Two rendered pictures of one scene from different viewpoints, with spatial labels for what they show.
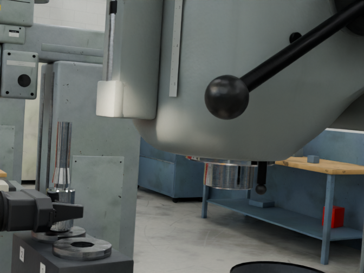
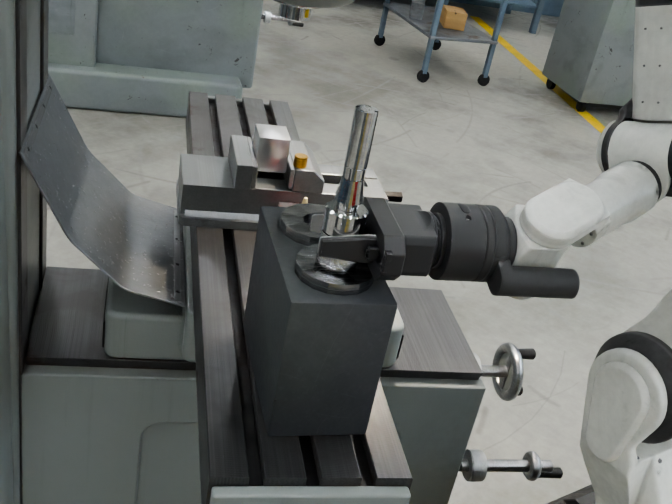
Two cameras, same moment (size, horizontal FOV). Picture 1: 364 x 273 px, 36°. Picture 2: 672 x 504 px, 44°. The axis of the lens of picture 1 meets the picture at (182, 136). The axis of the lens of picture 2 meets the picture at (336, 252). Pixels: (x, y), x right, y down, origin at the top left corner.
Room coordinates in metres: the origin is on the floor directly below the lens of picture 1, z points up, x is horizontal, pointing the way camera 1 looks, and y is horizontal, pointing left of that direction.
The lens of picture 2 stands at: (1.71, 0.40, 1.59)
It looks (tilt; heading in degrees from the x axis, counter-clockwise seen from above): 29 degrees down; 195
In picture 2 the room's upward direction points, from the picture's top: 11 degrees clockwise
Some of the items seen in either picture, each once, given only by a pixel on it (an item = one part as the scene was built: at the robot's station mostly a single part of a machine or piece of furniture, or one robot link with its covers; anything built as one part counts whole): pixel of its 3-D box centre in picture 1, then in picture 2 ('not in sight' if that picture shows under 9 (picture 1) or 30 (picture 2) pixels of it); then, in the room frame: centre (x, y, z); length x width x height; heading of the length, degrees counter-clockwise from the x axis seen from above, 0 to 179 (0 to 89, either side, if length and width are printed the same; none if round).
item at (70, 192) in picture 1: (60, 191); (346, 211); (0.93, 0.20, 1.20); 0.05 x 0.05 x 0.01
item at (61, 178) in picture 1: (63, 155); (356, 159); (0.93, 0.20, 1.26); 0.03 x 0.03 x 0.11
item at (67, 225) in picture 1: (59, 210); (341, 238); (0.93, 0.20, 1.17); 0.05 x 0.05 x 0.06
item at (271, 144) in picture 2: not in sight; (270, 148); (0.50, -0.07, 1.05); 0.06 x 0.05 x 0.06; 31
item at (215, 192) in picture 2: not in sight; (283, 183); (0.48, -0.04, 0.99); 0.35 x 0.15 x 0.11; 121
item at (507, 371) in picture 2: not in sight; (490, 371); (0.28, 0.39, 0.63); 0.16 x 0.12 x 0.12; 120
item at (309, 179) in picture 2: not in sight; (301, 165); (0.47, -0.02, 1.02); 0.12 x 0.06 x 0.04; 31
